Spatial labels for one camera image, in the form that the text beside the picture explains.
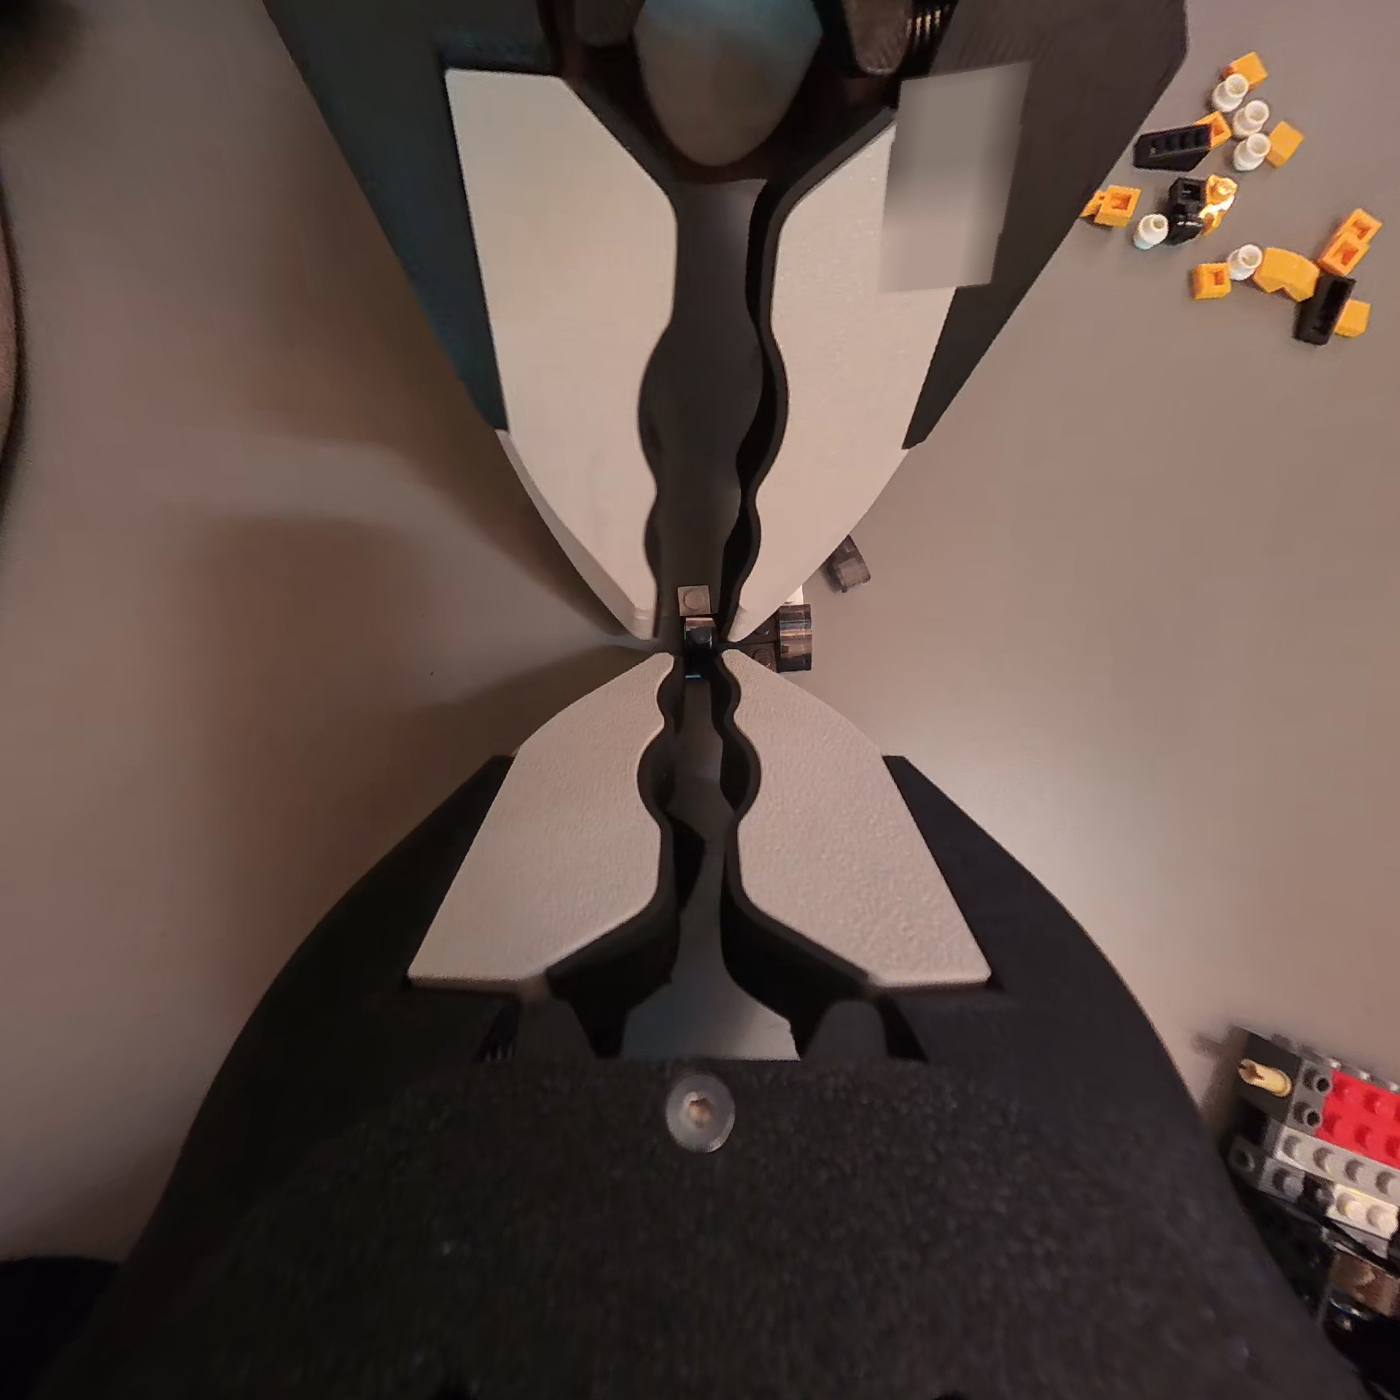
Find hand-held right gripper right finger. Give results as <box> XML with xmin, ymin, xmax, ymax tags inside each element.
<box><xmin>710</xmin><ymin>649</ymin><xmax>994</xmax><ymax>1001</ymax></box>

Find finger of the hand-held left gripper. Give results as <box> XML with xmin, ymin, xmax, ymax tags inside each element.
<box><xmin>725</xmin><ymin>107</ymin><xmax>965</xmax><ymax>643</ymax></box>
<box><xmin>441</xmin><ymin>70</ymin><xmax>680</xmax><ymax>643</ymax></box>

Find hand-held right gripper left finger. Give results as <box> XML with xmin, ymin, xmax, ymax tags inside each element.
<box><xmin>406</xmin><ymin>653</ymin><xmax>686</xmax><ymax>994</ymax></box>

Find black plate with white studs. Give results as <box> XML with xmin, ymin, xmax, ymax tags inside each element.
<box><xmin>675</xmin><ymin>586</ymin><xmax>819</xmax><ymax>673</ymax></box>

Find pile of small lego pieces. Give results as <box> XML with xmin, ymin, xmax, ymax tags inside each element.
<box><xmin>1078</xmin><ymin>52</ymin><xmax>1375</xmax><ymax>350</ymax></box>

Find partly built lego car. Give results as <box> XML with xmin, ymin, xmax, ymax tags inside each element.
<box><xmin>1213</xmin><ymin>1026</ymin><xmax>1400</xmax><ymax>1381</ymax></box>

